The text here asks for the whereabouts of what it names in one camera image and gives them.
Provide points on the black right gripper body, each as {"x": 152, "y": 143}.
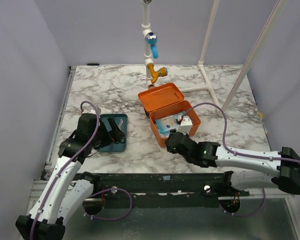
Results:
{"x": 172, "y": 139}

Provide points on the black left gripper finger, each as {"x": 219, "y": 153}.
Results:
{"x": 108, "y": 125}
{"x": 116, "y": 134}

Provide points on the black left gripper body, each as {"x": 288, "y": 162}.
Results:
{"x": 104, "y": 138}

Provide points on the teal divided tray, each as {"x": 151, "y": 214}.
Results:
{"x": 116, "y": 147}

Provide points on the blue cotton swab bag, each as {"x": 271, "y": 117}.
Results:
{"x": 169, "y": 123}

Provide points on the orange medicine kit box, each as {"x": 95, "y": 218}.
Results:
{"x": 160, "y": 102}

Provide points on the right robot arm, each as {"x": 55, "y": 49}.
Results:
{"x": 270, "y": 169}

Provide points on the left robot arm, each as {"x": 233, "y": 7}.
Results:
{"x": 47, "y": 218}

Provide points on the yellow faucet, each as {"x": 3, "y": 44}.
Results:
{"x": 162, "y": 72}

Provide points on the blue faucet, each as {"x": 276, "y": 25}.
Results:
{"x": 152, "y": 38}

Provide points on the black-handled bandage scissors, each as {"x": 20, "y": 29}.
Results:
{"x": 120, "y": 124}

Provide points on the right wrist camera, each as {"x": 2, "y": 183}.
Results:
{"x": 185, "y": 126}

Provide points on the white PVC pipe frame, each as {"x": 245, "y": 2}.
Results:
{"x": 185, "y": 34}

